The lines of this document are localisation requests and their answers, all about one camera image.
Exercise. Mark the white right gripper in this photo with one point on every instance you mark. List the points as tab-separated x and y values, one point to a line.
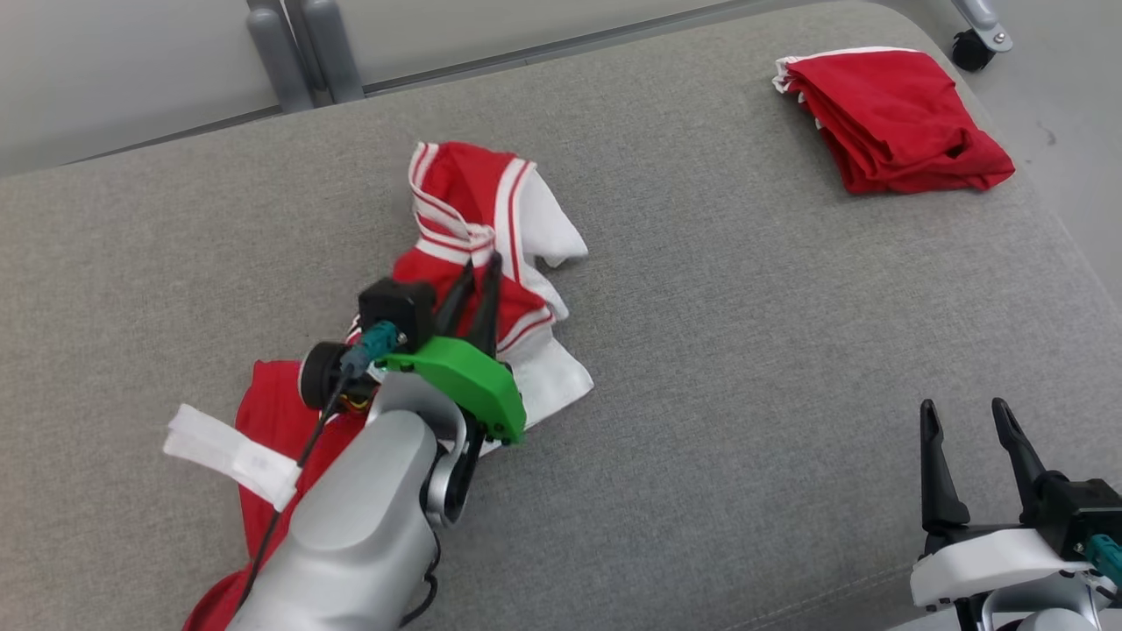
990	561

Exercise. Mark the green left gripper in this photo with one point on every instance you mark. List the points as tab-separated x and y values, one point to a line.
473	377

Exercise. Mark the red basketball jersey number print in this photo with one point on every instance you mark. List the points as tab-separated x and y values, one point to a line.
465	184

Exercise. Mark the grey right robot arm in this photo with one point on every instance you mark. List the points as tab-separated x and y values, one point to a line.
1052	613

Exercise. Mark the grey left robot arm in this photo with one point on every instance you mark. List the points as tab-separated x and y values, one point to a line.
368	526

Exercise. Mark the grey leg with black caster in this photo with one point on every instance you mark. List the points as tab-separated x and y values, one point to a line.
969	53

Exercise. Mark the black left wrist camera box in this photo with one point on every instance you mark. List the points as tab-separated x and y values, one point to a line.
394	307

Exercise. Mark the grey partition base rail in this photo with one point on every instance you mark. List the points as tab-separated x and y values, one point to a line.
175	135
526	53

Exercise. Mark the grey partition post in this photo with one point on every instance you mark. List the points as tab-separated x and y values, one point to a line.
333	53

